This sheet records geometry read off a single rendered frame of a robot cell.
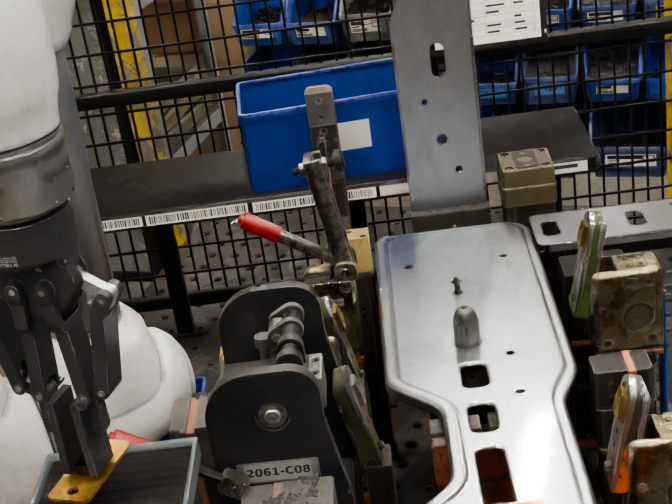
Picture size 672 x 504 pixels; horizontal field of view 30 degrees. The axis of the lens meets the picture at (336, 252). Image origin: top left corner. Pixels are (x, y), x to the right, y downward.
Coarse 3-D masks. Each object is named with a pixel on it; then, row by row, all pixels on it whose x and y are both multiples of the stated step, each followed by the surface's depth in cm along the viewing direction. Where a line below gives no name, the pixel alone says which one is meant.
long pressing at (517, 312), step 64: (384, 256) 175; (448, 256) 173; (512, 256) 171; (384, 320) 159; (448, 320) 158; (512, 320) 155; (448, 384) 145; (512, 384) 143; (448, 448) 133; (512, 448) 132; (576, 448) 131
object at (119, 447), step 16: (112, 448) 107; (128, 448) 107; (80, 464) 103; (112, 464) 104; (64, 480) 103; (80, 480) 103; (96, 480) 103; (48, 496) 102; (64, 496) 101; (80, 496) 101
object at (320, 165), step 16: (304, 160) 155; (320, 160) 157; (336, 160) 154; (304, 176) 156; (320, 176) 154; (320, 192) 155; (320, 208) 156; (336, 208) 160; (336, 224) 157; (336, 240) 158; (336, 256) 159; (352, 256) 163
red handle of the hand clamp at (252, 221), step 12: (240, 216) 158; (252, 216) 159; (252, 228) 158; (264, 228) 159; (276, 228) 159; (276, 240) 159; (288, 240) 159; (300, 240) 160; (312, 252) 160; (324, 252) 160
